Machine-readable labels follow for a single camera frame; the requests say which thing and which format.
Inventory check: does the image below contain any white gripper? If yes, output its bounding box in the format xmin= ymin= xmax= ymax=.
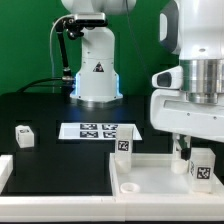
xmin=150 ymin=66 xmax=224 ymax=161

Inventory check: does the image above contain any white square table top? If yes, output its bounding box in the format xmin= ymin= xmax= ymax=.
xmin=109 ymin=153 xmax=224 ymax=198

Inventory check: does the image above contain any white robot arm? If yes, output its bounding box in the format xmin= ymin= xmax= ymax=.
xmin=150 ymin=0 xmax=224 ymax=156

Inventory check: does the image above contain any white marker tag plate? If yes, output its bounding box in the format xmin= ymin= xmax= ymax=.
xmin=58 ymin=122 xmax=143 ymax=141

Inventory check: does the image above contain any white U-shaped boundary fence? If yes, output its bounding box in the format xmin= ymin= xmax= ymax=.
xmin=0 ymin=154 xmax=224 ymax=223

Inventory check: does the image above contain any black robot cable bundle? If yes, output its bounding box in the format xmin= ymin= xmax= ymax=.
xmin=16 ymin=14 xmax=76 ymax=94

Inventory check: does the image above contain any black camera on mount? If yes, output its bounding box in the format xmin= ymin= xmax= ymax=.
xmin=64 ymin=13 xmax=108 ymax=40

